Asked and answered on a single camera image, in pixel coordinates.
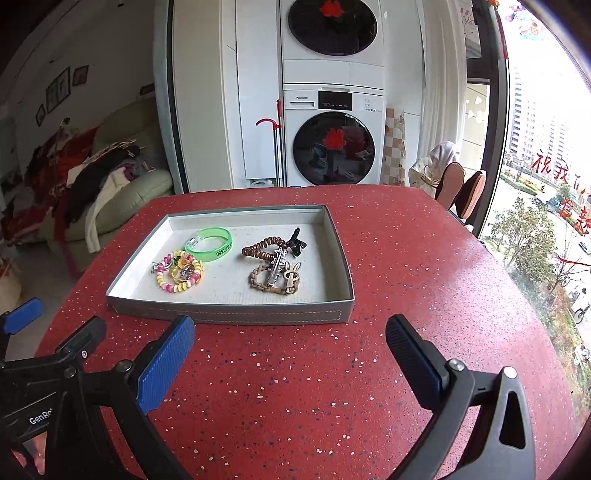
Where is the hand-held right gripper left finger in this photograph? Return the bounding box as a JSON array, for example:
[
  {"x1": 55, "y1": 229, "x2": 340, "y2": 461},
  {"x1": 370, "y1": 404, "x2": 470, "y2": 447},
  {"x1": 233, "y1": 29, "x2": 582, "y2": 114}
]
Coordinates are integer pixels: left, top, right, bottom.
[{"x1": 44, "y1": 315, "x2": 197, "y2": 480}]

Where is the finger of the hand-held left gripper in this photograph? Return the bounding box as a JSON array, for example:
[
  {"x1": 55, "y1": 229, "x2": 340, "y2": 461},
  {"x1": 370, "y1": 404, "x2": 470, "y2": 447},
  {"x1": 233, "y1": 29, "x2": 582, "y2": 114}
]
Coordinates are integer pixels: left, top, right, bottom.
[
  {"x1": 46, "y1": 316, "x2": 108, "y2": 371},
  {"x1": 0, "y1": 298, "x2": 45, "y2": 358}
]

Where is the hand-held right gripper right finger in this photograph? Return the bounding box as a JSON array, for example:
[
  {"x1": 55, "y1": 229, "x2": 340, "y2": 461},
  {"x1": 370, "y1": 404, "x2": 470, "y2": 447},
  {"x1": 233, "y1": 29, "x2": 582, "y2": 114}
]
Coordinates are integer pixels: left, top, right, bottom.
[{"x1": 385, "y1": 314, "x2": 537, "y2": 480}]

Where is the pink yellow bead bracelet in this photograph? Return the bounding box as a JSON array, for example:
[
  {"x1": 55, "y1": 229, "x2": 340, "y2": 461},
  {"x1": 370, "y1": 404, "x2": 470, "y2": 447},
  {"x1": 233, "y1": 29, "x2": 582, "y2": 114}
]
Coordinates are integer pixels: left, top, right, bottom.
[{"x1": 156, "y1": 251, "x2": 204, "y2": 294}]

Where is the small silver chain charm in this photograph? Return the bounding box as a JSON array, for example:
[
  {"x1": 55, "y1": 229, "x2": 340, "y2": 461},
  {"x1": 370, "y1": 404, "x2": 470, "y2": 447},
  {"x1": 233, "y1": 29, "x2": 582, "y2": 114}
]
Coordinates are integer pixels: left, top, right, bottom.
[{"x1": 150, "y1": 259, "x2": 192, "y2": 280}]

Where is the grey jewelry tray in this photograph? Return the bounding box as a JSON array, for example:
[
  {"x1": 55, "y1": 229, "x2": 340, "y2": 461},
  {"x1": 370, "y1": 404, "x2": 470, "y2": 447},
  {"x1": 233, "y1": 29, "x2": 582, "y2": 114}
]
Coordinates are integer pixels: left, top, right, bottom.
[{"x1": 105, "y1": 204, "x2": 355, "y2": 326}]

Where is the braided beige rope bracelet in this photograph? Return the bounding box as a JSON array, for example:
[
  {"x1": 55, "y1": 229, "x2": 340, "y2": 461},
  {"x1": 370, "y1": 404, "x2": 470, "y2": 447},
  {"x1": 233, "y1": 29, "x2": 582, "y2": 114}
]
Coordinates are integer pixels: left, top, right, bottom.
[{"x1": 249, "y1": 263, "x2": 296, "y2": 295}]

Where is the silver metal hair clip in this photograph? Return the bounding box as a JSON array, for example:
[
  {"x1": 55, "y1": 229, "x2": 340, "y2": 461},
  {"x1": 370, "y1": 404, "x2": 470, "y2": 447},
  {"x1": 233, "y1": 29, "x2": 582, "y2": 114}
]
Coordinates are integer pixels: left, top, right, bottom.
[{"x1": 264, "y1": 247, "x2": 289, "y2": 286}]

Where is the person's left hand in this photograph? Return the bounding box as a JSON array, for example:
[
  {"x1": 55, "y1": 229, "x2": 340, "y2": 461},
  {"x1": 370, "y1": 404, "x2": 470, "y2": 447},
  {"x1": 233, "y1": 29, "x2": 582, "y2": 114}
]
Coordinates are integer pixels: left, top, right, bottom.
[{"x1": 7, "y1": 436, "x2": 48, "y2": 478}]

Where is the beige sofa with clothes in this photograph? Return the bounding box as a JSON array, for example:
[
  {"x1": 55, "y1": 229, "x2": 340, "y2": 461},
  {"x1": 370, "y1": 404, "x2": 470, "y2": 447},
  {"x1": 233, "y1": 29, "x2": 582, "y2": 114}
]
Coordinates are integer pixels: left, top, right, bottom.
[{"x1": 0, "y1": 124, "x2": 158, "y2": 252}]

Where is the pale green sofa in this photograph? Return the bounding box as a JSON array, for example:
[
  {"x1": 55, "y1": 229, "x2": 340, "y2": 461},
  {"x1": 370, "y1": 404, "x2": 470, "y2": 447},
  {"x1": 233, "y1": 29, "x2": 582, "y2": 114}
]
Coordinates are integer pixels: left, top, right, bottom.
[{"x1": 46, "y1": 99, "x2": 175, "y2": 259}]

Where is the black claw hair clip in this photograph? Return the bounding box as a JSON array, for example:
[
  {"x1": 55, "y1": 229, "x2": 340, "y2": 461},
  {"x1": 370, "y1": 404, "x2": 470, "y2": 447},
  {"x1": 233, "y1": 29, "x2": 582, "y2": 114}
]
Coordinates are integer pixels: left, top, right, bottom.
[{"x1": 285, "y1": 227, "x2": 308, "y2": 257}]

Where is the brown round-back chair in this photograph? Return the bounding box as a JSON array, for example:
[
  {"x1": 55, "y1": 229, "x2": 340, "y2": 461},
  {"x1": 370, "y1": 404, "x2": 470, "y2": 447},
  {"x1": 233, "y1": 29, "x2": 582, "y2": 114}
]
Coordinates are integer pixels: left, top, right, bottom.
[
  {"x1": 435, "y1": 162, "x2": 466, "y2": 210},
  {"x1": 455, "y1": 170, "x2": 487, "y2": 221}
]

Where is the white cloth bag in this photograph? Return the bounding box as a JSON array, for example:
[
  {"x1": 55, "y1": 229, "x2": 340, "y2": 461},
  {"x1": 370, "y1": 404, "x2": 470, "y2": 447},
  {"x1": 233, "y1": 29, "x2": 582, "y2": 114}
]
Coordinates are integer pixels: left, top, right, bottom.
[{"x1": 409, "y1": 141, "x2": 460, "y2": 190}]

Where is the red window decal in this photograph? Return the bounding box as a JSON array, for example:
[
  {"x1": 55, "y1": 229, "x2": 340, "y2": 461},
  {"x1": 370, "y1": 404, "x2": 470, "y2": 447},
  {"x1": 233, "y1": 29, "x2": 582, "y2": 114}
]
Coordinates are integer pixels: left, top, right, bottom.
[{"x1": 531, "y1": 154, "x2": 591, "y2": 236}]

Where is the white washing machine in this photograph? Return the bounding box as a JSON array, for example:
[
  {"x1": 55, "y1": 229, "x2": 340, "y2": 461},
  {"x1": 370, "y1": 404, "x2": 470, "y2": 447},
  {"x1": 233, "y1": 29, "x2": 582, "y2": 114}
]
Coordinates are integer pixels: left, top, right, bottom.
[{"x1": 283, "y1": 83, "x2": 386, "y2": 188}]

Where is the white tall cabinet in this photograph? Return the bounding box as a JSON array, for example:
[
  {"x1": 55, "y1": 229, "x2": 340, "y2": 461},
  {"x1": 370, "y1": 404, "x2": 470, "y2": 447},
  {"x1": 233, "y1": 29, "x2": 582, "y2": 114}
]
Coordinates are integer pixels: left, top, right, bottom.
[{"x1": 168, "y1": 0, "x2": 284, "y2": 192}]

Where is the white curtain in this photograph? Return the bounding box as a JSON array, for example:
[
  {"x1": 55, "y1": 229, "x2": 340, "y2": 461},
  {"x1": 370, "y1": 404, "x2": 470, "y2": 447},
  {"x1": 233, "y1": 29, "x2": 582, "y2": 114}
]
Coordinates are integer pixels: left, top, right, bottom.
[{"x1": 420, "y1": 0, "x2": 467, "y2": 158}]

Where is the white tumble dryer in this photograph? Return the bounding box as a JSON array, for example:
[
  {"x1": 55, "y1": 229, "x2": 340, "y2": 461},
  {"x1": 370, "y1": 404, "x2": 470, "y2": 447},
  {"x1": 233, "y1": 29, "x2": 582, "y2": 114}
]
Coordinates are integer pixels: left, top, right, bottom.
[{"x1": 279, "y1": 0, "x2": 386, "y2": 90}]

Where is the yellow cord bracelet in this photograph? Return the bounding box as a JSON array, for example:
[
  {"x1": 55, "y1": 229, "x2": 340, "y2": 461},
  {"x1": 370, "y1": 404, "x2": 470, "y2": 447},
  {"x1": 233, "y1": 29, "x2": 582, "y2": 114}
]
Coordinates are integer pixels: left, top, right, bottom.
[{"x1": 167, "y1": 258, "x2": 197, "y2": 282}]

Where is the green translucent bracelet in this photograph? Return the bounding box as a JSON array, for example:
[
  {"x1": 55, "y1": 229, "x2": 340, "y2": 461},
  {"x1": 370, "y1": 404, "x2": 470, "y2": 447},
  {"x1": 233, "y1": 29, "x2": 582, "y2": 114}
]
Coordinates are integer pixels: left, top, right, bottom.
[{"x1": 185, "y1": 227, "x2": 232, "y2": 263}]

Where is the brown spiral hair tie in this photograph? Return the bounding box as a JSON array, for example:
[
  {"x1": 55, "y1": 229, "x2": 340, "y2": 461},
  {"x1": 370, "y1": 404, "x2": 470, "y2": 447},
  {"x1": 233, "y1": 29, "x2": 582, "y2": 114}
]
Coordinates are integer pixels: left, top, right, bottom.
[{"x1": 241, "y1": 237, "x2": 288, "y2": 261}]

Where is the tall dark picture frame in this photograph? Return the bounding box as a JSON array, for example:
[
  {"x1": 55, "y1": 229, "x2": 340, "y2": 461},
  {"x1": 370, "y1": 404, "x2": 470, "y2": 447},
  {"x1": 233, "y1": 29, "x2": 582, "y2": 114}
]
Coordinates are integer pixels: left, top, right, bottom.
[{"x1": 45, "y1": 68, "x2": 71, "y2": 114}]

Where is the mop with red handle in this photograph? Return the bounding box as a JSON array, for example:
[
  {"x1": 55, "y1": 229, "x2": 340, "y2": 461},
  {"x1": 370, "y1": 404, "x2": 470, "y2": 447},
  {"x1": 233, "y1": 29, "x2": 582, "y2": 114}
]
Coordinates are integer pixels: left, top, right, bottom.
[{"x1": 256, "y1": 99, "x2": 283, "y2": 188}]

